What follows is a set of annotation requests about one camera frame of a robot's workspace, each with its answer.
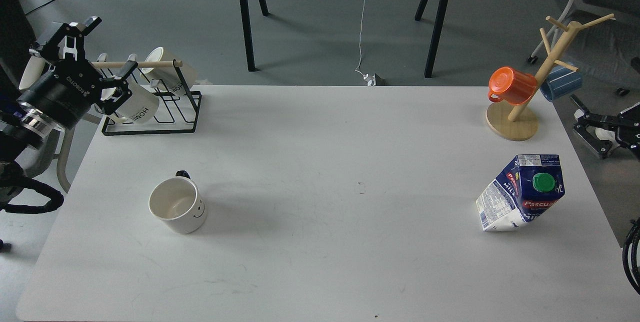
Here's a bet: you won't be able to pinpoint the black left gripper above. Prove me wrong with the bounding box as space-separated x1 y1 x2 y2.
18 17 138 129

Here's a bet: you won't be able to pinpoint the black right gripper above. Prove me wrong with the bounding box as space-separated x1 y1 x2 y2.
570 95 640 160

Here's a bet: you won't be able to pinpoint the blue milk carton green cap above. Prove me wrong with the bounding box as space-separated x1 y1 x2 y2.
475 154 566 232

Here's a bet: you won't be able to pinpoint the white smiley mug black handle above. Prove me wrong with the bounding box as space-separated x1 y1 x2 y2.
148 170 208 234

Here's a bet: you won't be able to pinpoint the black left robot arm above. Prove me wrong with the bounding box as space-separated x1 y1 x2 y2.
0 16 137 214

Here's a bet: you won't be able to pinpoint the blue plastic cup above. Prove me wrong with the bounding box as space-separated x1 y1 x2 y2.
538 66 583 102

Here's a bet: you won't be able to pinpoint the orange plastic cup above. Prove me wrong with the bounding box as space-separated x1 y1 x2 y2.
487 66 538 106

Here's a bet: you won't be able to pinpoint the white HOME mug front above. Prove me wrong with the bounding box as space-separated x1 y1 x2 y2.
101 79 159 123

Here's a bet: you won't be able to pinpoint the white home mug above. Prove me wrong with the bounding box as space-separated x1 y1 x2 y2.
141 47 199 96
101 79 159 123

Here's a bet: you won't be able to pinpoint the grey office chair right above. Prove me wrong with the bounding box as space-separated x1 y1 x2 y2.
558 0 640 96

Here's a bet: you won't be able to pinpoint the grey office chair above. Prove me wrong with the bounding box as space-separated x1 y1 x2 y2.
0 0 103 193
558 0 640 96

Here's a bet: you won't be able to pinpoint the grey office chair left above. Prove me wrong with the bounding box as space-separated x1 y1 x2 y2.
0 0 103 193

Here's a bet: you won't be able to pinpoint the wooden mug tree stand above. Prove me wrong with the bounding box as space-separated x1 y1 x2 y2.
486 13 615 141

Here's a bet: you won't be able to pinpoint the white HOME mug rear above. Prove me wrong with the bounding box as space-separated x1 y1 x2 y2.
141 47 199 96

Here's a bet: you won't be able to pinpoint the black table legs left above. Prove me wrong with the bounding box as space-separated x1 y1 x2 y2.
234 0 270 72

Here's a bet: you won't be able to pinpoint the black table legs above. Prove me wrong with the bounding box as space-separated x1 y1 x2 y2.
414 0 449 78
234 0 270 72

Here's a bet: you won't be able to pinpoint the black table legs right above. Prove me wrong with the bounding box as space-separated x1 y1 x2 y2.
414 0 449 78

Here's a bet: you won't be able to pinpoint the power adapter on floor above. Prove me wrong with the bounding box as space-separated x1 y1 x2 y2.
362 73 387 87

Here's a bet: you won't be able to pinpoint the black wire mug rack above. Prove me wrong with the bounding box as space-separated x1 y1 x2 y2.
93 60 202 136

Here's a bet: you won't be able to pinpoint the white power cable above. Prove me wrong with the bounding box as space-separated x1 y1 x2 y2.
354 0 374 78

